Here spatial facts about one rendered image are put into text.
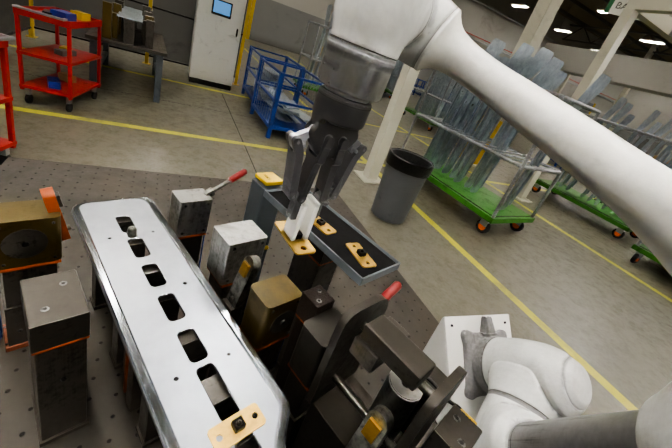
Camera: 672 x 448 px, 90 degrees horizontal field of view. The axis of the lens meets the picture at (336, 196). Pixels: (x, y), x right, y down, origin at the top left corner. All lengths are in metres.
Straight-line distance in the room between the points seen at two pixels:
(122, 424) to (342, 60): 0.87
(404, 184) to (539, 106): 3.06
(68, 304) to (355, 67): 0.62
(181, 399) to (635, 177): 0.67
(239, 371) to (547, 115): 0.62
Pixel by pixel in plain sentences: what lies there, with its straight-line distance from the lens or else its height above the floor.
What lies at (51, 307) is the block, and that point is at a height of 1.03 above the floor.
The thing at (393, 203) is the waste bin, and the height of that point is 0.24.
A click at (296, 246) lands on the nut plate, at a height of 1.26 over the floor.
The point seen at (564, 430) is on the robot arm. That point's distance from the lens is 0.73.
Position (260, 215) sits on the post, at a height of 1.05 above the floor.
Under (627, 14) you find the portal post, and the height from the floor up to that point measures 3.20.
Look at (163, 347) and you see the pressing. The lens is 0.72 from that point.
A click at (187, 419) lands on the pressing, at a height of 1.00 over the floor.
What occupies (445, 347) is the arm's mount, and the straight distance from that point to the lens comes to 1.11.
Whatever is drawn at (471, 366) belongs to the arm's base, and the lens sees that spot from 1.14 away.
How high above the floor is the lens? 1.56
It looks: 24 degrees down
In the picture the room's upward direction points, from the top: 19 degrees clockwise
